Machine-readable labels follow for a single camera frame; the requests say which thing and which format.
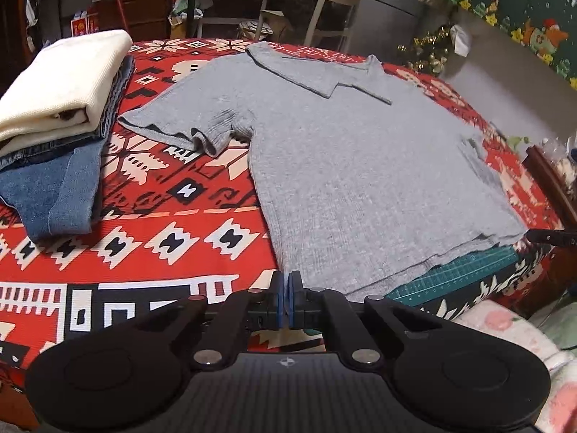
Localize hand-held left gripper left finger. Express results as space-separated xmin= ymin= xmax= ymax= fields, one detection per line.
xmin=124 ymin=271 xmax=286 ymax=371

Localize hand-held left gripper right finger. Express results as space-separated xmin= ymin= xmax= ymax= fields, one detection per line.
xmin=288 ymin=271 xmax=446 ymax=369

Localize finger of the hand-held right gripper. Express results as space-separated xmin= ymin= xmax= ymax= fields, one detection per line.
xmin=527 ymin=229 xmax=577 ymax=247

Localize grey ribbed shirt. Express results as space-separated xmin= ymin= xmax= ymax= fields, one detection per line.
xmin=118 ymin=40 xmax=528 ymax=303

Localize green cutting mat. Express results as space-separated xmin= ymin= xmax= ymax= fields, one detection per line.
xmin=383 ymin=246 xmax=520 ymax=308

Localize red patterned blanket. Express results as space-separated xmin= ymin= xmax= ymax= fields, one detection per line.
xmin=0 ymin=38 xmax=564 ymax=389

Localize white hanging cloth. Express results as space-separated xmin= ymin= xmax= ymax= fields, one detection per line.
xmin=451 ymin=25 xmax=474 ymax=57

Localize green christmas banner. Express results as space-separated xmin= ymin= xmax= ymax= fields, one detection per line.
xmin=439 ymin=0 xmax=577 ymax=87

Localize folded blue jeans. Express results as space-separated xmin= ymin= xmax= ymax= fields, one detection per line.
xmin=0 ymin=117 xmax=105 ymax=242

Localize folded dark patterned garment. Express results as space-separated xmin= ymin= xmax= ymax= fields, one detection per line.
xmin=97 ymin=56 xmax=137 ymax=140

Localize folded cream sweater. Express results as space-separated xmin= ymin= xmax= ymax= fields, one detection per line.
xmin=0 ymin=29 xmax=133 ymax=156

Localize wooden dresser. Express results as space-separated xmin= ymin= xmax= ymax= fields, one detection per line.
xmin=92 ymin=0 xmax=175 ymax=42

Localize red box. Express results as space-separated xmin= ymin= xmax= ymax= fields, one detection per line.
xmin=71 ymin=9 xmax=101 ymax=36

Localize red broom handle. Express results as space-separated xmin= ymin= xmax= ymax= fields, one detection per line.
xmin=108 ymin=0 xmax=132 ymax=37

